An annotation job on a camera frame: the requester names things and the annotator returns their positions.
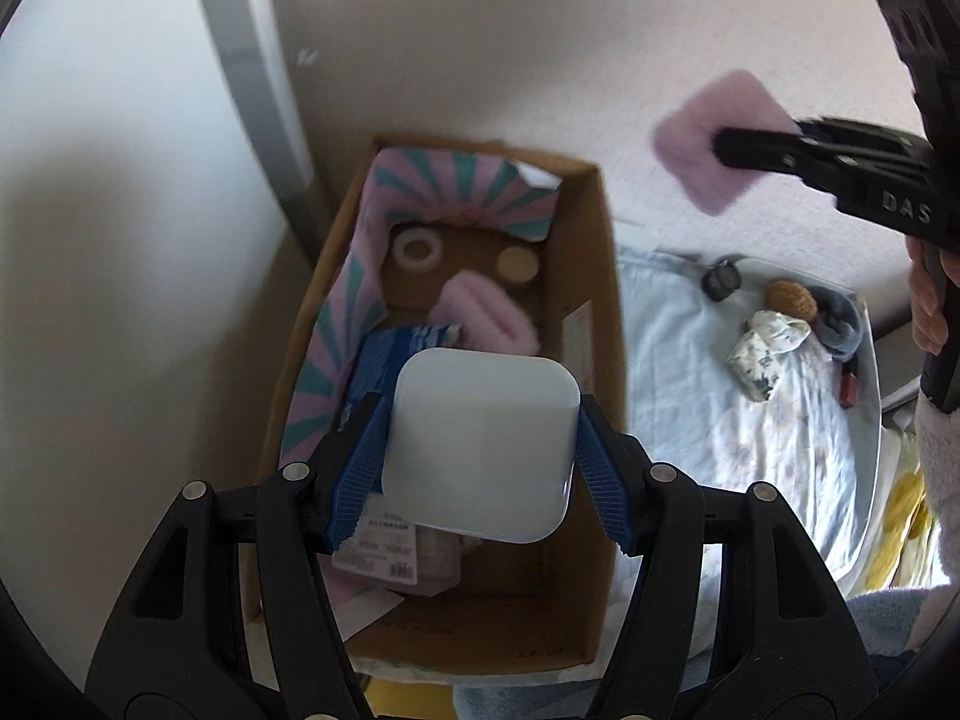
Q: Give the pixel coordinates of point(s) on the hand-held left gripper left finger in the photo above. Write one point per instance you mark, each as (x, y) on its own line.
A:
(360, 465)

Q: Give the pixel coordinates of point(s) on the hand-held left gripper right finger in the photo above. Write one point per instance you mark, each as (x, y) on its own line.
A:
(600, 480)

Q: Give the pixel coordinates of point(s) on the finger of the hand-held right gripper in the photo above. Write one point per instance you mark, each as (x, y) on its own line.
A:
(862, 141)
(772, 148)

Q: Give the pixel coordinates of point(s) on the pink fluffy sock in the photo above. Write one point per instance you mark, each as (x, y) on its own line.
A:
(487, 311)
(705, 142)

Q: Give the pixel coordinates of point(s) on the blue tissue packet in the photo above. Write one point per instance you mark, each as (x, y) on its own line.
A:
(382, 360)

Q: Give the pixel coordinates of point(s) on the cardboard box with pink print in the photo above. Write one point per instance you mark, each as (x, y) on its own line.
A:
(585, 360)

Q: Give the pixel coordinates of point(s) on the white square case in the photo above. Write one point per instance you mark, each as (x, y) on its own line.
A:
(480, 450)

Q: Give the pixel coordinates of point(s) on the clear tape roll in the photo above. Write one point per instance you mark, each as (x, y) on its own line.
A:
(401, 250)

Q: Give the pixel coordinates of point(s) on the round wooden container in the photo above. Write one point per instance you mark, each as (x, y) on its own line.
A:
(517, 264)

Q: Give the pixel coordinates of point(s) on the person's right hand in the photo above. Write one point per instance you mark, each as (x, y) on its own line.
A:
(922, 307)

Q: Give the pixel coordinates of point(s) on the white tray with cloth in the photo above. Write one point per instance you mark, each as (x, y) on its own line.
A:
(675, 390)

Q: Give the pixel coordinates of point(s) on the grey fuzzy sock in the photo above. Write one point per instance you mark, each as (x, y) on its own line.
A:
(840, 322)

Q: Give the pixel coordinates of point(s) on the small black jar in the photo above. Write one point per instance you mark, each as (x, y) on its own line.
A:
(721, 281)

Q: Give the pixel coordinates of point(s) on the brown scrunchie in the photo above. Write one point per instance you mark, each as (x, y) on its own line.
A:
(791, 300)

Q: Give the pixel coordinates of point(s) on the red and black lipstick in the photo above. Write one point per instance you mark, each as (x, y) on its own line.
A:
(850, 386)

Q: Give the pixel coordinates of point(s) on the yellow floral blanket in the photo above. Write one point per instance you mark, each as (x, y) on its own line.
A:
(904, 517)

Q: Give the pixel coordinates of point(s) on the light blue fleece blanket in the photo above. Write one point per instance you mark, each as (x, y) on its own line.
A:
(900, 630)

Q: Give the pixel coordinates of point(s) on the white door frame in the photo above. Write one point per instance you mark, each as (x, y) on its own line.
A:
(255, 75)

